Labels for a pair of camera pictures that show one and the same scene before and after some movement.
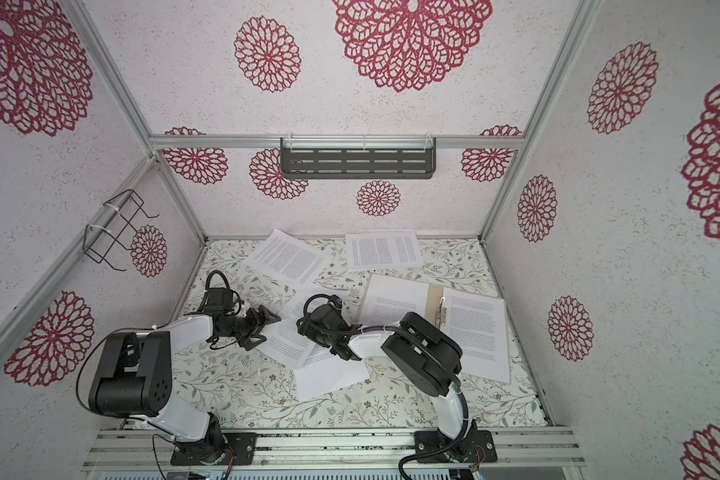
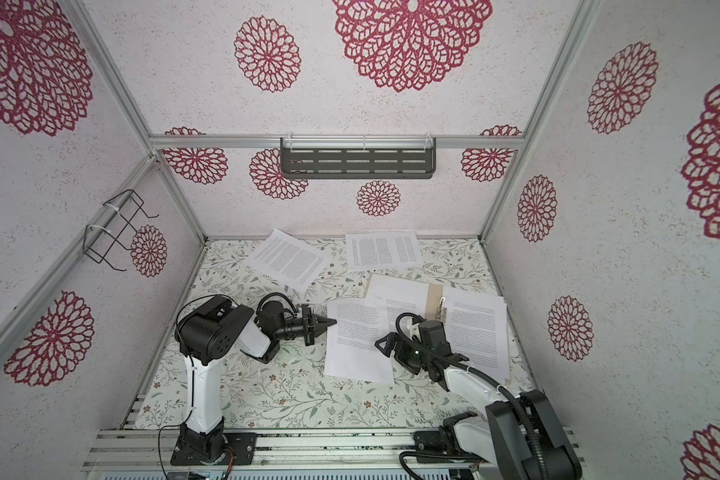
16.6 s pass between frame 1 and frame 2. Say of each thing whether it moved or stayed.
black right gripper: moved
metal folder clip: stayed
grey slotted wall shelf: stayed
